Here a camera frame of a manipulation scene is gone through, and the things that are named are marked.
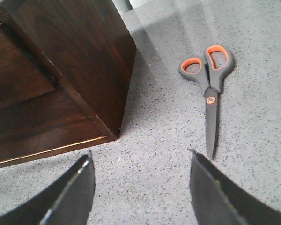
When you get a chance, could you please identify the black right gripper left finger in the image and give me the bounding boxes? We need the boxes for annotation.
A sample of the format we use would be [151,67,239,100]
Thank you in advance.
[0,154,95,225]

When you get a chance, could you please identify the dark wooden drawer cabinet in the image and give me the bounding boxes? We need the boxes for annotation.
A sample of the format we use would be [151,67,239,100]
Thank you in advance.
[0,0,136,168]

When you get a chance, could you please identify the dark wooden drawer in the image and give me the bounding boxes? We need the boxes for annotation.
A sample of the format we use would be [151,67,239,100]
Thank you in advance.
[0,21,58,110]

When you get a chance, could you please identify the grey orange scissors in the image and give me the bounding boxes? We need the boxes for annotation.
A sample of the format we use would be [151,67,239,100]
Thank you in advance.
[178,45,235,159]

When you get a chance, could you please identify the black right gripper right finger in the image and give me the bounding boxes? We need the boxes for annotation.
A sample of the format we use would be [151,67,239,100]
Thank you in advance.
[189,151,281,225]

